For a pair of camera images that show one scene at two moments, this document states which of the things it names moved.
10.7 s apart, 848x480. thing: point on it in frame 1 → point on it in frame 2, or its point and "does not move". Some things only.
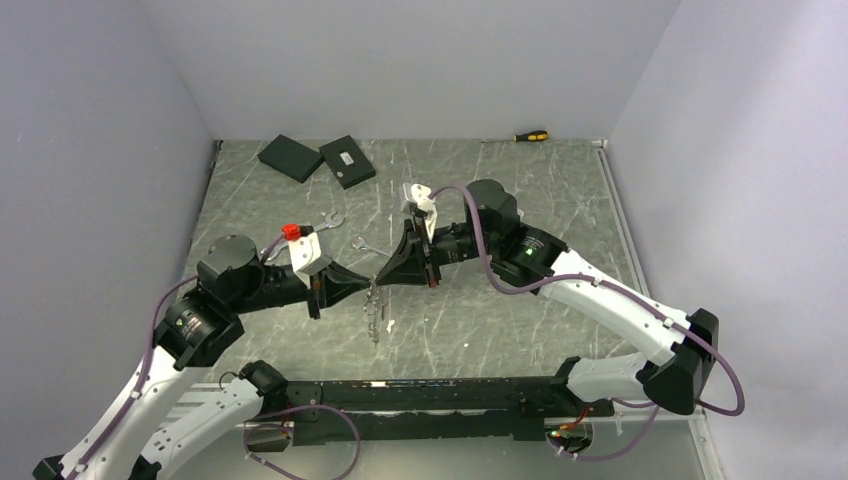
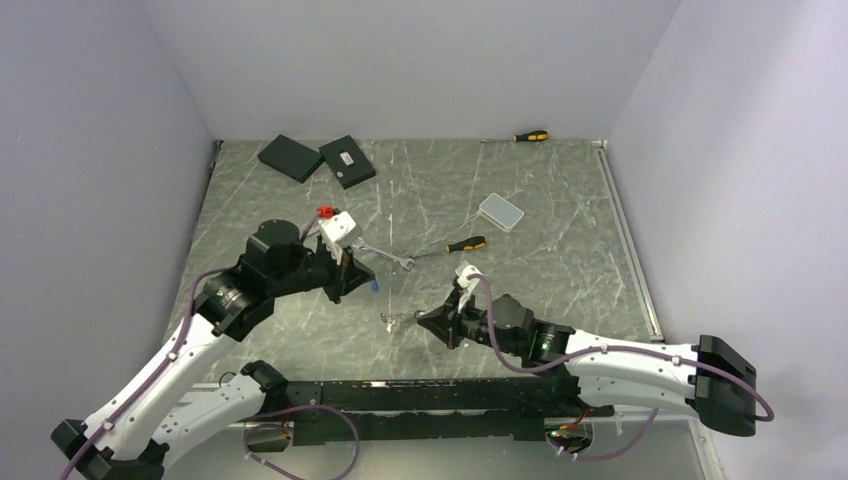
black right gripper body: (449, 245) → (471, 322)
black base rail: (421, 410) does not move
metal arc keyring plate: (371, 308) → (390, 320)
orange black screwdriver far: (539, 135) does not move
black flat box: (290, 158) does not move
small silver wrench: (363, 246) does not move
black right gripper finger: (402, 276) → (442, 326)
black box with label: (347, 162) does not move
